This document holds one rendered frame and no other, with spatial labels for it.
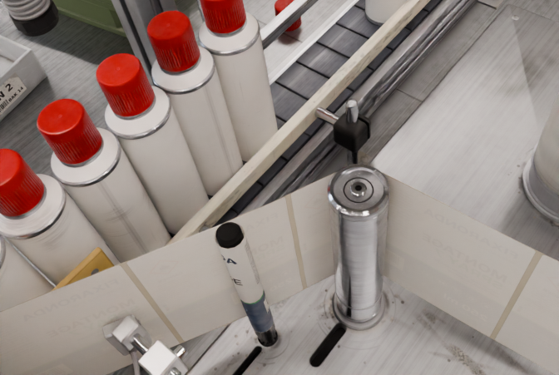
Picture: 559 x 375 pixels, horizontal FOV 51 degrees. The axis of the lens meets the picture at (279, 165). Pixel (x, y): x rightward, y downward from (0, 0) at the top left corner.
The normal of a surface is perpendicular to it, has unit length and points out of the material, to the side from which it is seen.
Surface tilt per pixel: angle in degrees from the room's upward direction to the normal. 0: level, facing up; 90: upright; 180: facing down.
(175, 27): 2
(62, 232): 90
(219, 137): 90
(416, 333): 0
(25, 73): 93
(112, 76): 2
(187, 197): 90
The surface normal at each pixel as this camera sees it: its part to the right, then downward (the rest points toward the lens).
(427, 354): -0.11, -0.57
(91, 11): -0.50, 0.74
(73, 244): 0.80, 0.43
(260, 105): 0.62, 0.60
